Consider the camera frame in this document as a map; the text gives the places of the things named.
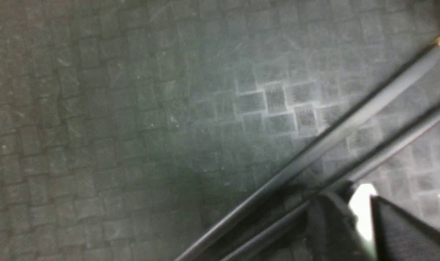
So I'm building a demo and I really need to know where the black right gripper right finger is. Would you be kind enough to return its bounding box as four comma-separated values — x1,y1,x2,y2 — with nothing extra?
372,196,440,261

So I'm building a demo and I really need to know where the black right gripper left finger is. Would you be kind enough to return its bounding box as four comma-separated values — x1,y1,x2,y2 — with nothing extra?
307,192,372,261

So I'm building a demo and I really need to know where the black chopstick gold band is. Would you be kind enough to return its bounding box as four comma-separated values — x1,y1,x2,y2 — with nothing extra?
176,36,440,261

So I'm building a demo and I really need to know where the black plastic serving tray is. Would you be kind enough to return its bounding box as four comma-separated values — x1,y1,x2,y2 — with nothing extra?
0,0,440,261

